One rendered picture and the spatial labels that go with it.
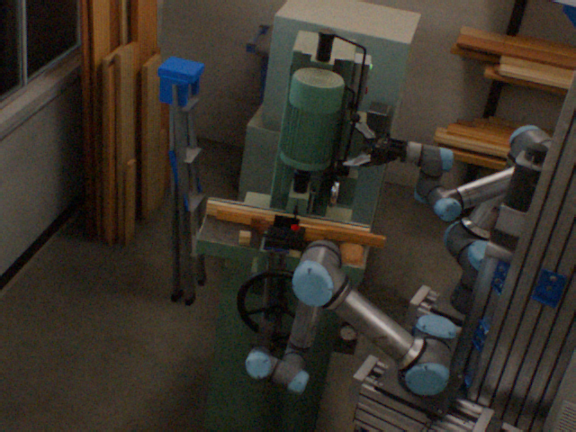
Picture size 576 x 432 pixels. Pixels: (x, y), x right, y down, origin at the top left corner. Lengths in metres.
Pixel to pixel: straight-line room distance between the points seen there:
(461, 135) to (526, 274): 2.38
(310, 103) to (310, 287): 0.72
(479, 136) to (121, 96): 1.99
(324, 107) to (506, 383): 1.05
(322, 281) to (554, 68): 2.66
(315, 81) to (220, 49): 2.65
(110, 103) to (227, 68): 1.45
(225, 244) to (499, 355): 1.00
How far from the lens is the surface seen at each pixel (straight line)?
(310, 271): 2.34
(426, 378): 2.47
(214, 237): 3.05
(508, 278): 2.60
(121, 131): 4.29
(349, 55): 3.07
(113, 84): 4.19
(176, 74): 3.68
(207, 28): 5.43
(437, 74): 5.23
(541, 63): 4.71
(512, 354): 2.73
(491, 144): 4.90
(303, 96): 2.81
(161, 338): 3.98
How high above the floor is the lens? 2.55
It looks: 31 degrees down
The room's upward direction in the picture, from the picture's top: 9 degrees clockwise
